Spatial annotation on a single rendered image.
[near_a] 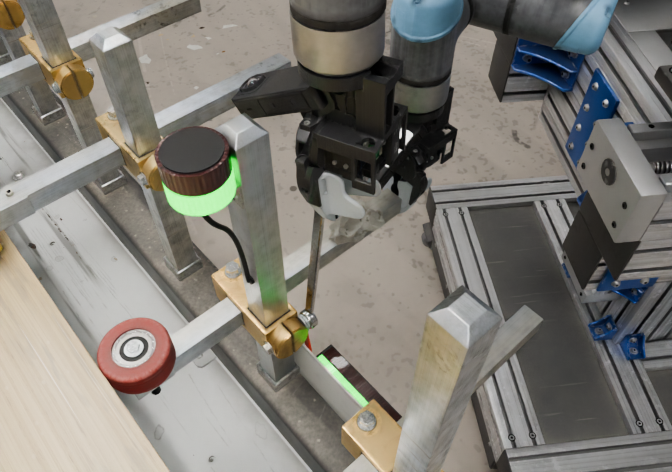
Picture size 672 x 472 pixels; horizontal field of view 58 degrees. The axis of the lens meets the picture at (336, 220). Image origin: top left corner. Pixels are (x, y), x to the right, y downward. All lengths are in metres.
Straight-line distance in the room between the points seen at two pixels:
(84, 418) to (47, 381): 0.06
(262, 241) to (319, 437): 0.34
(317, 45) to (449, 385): 0.27
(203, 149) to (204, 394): 0.56
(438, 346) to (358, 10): 0.24
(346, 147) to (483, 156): 1.72
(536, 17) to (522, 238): 1.05
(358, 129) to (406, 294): 1.31
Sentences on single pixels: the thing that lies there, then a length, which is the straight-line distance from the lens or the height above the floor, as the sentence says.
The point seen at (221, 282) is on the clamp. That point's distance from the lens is 0.78.
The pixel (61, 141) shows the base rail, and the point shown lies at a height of 0.70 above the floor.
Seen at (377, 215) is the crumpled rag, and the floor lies 0.87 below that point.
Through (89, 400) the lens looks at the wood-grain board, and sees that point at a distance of 0.71.
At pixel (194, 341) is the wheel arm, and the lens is 0.76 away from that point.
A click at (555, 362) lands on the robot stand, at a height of 0.21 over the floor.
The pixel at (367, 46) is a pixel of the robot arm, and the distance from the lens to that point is 0.48.
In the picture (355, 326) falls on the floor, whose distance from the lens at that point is 1.75.
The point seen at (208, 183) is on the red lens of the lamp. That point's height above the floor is 1.15.
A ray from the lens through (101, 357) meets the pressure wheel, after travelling 0.72.
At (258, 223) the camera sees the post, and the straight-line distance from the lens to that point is 0.59.
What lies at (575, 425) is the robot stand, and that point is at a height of 0.21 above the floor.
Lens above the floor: 1.51
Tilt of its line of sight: 50 degrees down
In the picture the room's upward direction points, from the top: straight up
